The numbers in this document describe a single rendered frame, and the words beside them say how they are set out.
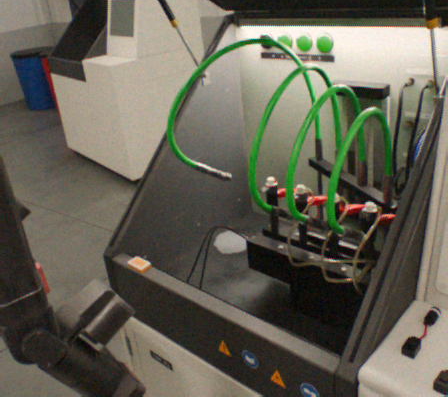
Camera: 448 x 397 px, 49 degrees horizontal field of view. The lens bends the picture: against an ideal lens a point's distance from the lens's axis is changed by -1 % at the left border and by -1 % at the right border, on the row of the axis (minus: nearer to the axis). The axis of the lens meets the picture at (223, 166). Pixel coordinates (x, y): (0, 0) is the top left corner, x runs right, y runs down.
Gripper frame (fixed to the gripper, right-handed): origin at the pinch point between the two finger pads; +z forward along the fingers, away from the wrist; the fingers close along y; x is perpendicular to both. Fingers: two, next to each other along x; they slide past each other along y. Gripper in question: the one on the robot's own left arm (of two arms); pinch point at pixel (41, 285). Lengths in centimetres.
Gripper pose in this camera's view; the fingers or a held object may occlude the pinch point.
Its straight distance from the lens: 114.9
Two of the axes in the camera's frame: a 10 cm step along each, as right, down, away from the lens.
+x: -6.5, 7.0, -3.1
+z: 4.5, 6.7, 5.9
